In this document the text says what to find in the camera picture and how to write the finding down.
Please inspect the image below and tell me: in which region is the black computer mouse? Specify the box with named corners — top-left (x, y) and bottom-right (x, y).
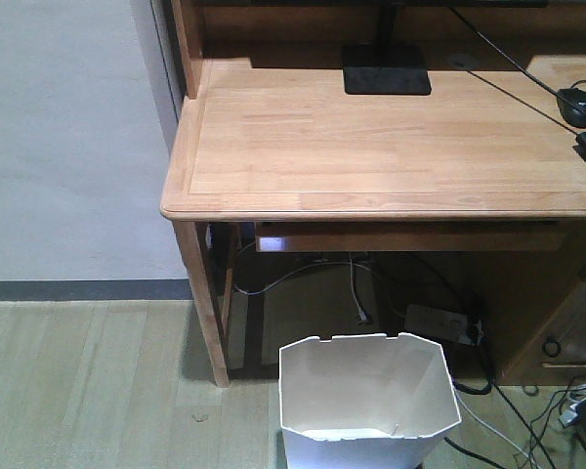
top-left (557, 88), bottom-right (586, 129)

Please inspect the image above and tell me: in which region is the wooden drawer cabinet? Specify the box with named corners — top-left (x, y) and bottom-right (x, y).
top-left (498, 277), bottom-right (586, 385)

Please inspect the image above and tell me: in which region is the light wooden desk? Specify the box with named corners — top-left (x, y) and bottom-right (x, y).
top-left (160, 1), bottom-right (586, 387)

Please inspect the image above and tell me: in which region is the white hanging cable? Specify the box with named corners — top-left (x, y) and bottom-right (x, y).
top-left (347, 252), bottom-right (370, 325)

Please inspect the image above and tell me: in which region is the white plastic trash bin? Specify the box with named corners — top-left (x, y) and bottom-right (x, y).
top-left (278, 332), bottom-right (462, 468)

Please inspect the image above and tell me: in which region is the black monitor cable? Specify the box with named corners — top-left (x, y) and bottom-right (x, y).
top-left (447, 5), bottom-right (586, 132)

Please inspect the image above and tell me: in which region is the black monitor stand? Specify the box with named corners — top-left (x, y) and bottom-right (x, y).
top-left (342, 1), bottom-right (432, 96)

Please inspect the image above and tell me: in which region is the white power strip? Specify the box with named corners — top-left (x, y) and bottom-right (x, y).
top-left (404, 304), bottom-right (483, 346)

